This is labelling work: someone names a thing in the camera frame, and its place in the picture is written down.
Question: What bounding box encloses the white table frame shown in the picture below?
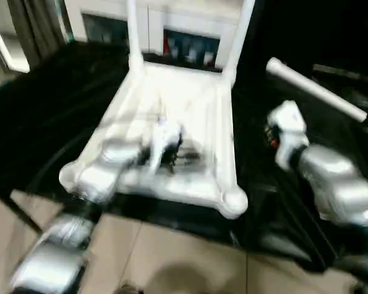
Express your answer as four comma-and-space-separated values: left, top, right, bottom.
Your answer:
58, 60, 250, 221

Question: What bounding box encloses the beige curtain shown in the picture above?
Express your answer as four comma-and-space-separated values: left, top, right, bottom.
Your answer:
10, 0, 69, 66

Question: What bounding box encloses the dark robot lower body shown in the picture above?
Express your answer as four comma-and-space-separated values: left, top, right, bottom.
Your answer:
118, 284, 142, 294

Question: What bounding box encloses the black metal stand leg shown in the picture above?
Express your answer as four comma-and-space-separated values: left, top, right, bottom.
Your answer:
5, 189, 44, 234

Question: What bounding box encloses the white glass-door cabinet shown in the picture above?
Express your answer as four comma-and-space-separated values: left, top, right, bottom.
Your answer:
63, 0, 256, 70

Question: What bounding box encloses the white door frame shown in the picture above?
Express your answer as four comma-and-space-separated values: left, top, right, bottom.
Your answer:
0, 12, 31, 74

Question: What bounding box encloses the black work mat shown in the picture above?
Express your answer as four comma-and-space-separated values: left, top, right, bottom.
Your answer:
0, 41, 368, 273

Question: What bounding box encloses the white plastic table leg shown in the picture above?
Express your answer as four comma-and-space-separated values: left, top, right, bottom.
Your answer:
221, 0, 256, 84
126, 0, 145, 73
265, 56, 368, 124

